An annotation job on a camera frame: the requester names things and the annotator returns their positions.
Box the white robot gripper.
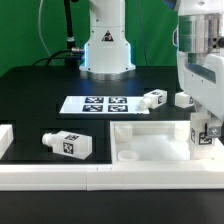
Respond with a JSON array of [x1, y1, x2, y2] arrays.
[[177, 51, 224, 138]]

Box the white square tabletop part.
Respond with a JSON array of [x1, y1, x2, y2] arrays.
[[110, 121, 224, 163]]

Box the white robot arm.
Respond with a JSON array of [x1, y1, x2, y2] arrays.
[[79, 0, 224, 138]]

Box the white U-shaped obstacle fence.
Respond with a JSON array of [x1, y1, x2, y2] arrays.
[[0, 123, 224, 192]]

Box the white marker tag plate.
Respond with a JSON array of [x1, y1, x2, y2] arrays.
[[60, 96, 149, 114]]

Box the black cable bundle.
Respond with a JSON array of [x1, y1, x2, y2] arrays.
[[31, 0, 85, 68]]

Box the white hanging cable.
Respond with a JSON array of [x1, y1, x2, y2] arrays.
[[37, 0, 56, 58]]

